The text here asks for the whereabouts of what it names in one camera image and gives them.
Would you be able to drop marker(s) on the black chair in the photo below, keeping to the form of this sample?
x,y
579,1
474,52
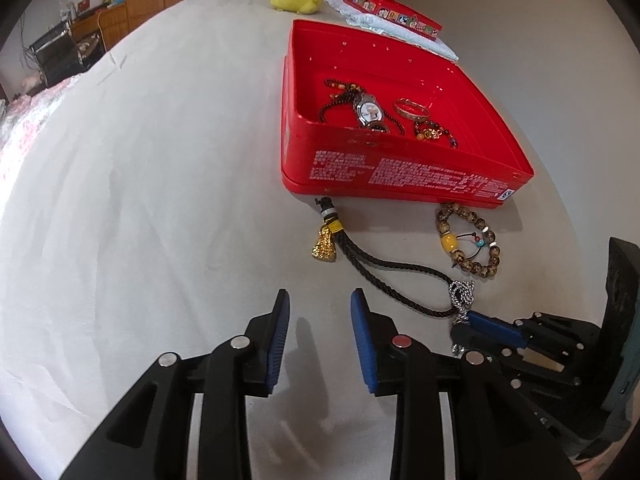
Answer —
x,y
57,52

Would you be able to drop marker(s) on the red tin box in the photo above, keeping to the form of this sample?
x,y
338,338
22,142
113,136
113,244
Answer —
x,y
400,175

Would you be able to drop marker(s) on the white folded towel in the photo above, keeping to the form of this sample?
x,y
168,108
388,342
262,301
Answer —
x,y
370,22

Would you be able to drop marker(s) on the gold figure pendant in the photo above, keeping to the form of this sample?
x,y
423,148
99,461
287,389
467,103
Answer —
x,y
432,134

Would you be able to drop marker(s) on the engraved silver bangle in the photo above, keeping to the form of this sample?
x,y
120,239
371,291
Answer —
x,y
412,114

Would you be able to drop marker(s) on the silver metal wristwatch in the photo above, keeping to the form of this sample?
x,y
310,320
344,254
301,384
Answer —
x,y
367,110

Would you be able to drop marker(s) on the pink floral bedding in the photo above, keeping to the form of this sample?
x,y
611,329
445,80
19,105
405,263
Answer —
x,y
30,125

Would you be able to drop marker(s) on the red tin lid cartoon print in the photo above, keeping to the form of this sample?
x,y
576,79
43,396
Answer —
x,y
395,12

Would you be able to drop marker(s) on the wooden desk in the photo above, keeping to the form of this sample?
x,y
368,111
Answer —
x,y
107,22

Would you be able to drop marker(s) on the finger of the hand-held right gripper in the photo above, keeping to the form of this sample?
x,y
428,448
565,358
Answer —
x,y
467,338
492,321

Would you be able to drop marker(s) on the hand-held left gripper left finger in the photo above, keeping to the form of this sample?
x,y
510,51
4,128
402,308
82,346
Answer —
x,y
277,345

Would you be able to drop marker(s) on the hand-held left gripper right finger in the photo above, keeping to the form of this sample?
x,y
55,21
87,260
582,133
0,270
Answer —
x,y
362,345

